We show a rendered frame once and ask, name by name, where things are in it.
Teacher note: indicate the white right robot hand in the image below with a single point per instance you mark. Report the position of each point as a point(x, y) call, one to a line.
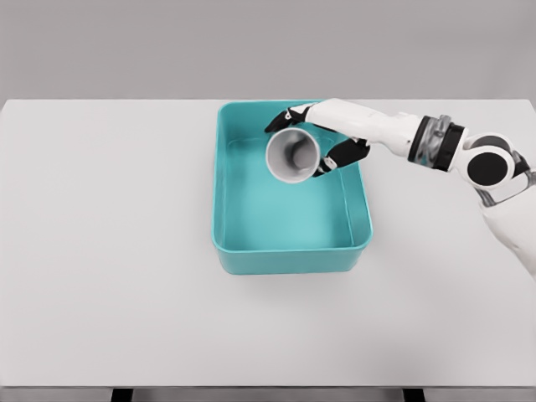
point(339, 115)

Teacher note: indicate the white paper cup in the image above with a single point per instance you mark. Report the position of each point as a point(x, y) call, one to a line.
point(292, 157)

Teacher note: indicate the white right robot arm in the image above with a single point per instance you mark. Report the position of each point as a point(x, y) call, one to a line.
point(469, 155)

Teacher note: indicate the teal plastic basket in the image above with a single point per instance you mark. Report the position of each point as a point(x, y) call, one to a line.
point(289, 209)

